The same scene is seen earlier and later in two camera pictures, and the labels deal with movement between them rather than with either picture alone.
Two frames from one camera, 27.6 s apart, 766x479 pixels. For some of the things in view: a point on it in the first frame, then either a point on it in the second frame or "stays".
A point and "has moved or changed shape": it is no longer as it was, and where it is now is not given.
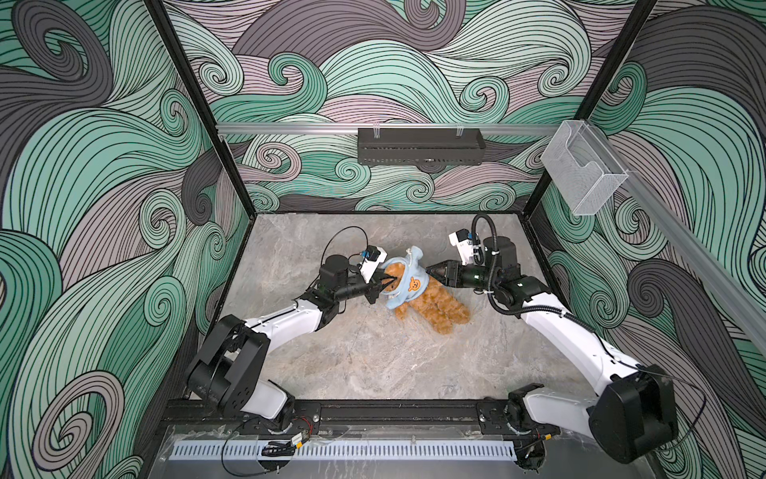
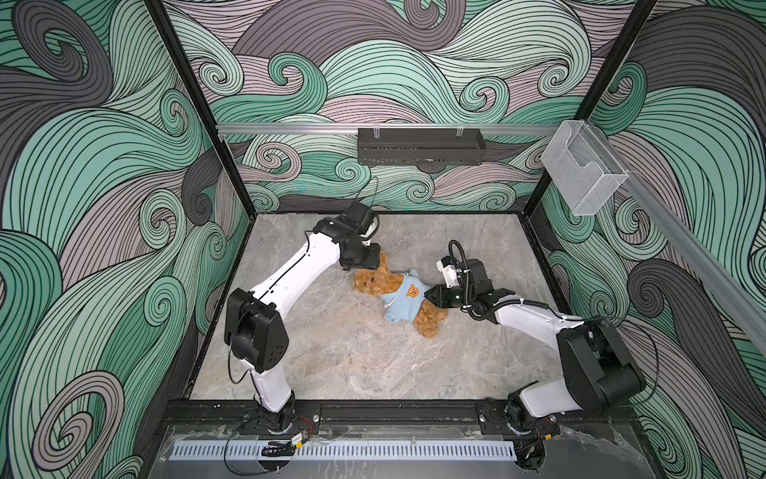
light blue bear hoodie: [415, 280] has moved or changed shape
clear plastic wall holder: [581, 169] stays
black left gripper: [373, 287] → [370, 259]
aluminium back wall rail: [353, 129] stays
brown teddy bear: [436, 304] has moved or changed shape
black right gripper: [454, 276] → [440, 295]
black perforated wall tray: [421, 147] stays
